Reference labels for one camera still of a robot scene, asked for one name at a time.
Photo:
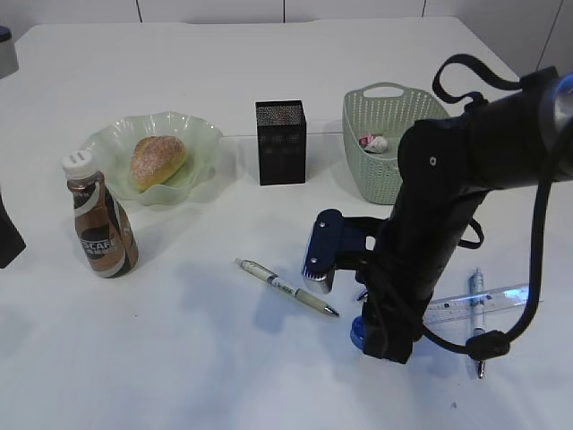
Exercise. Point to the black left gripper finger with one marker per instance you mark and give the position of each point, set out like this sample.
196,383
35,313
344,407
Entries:
11,241

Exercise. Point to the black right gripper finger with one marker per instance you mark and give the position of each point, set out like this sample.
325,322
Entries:
387,335

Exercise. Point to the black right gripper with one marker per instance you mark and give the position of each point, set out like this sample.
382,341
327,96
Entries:
448,166

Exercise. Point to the blue pencil sharpener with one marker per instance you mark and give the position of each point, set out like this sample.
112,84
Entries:
357,332

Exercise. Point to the grey paper ball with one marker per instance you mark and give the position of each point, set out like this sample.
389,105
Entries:
384,147

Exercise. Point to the pink paper ball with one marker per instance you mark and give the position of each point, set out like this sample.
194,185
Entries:
370,140

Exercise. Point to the brown Nescafe coffee bottle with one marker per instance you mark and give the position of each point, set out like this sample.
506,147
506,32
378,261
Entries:
101,224

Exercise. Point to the sugared bread roll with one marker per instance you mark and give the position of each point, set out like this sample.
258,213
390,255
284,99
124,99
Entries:
155,159

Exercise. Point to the blue right robot arm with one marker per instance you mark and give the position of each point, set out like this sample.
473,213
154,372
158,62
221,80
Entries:
496,343

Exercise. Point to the grey white ballpoint pen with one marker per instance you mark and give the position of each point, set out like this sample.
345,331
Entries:
362,296

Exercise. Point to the green plastic woven basket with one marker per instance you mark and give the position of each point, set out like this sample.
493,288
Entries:
387,110

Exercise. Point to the blue white ballpoint pen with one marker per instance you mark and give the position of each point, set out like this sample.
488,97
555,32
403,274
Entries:
475,284

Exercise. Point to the cream white ballpoint pen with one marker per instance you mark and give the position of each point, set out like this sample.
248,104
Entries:
272,279

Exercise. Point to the green wavy glass plate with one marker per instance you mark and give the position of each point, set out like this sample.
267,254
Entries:
113,146

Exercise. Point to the black square pen holder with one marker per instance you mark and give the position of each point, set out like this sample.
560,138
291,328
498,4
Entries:
281,136

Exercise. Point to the clear plastic ruler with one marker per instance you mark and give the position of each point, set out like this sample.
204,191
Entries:
458,308

